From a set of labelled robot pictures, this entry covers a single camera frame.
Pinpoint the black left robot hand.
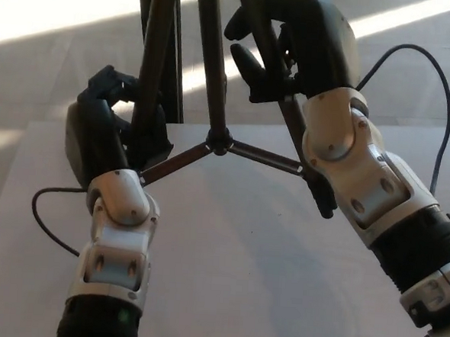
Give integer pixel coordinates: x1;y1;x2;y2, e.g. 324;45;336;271
61;62;143;193

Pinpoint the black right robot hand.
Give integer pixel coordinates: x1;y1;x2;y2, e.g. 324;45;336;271
219;0;366;111

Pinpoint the brown black camera tripod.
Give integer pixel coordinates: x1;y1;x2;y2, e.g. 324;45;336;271
125;0;351;220

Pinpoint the black upright post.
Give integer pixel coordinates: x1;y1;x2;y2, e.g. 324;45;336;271
128;0;192;124

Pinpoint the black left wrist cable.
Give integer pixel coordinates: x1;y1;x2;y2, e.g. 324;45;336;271
28;185;91;258

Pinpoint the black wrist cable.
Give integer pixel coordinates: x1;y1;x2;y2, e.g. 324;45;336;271
28;185;91;258
349;40;450;198

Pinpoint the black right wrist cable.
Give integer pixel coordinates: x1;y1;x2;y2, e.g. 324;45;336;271
349;40;450;198

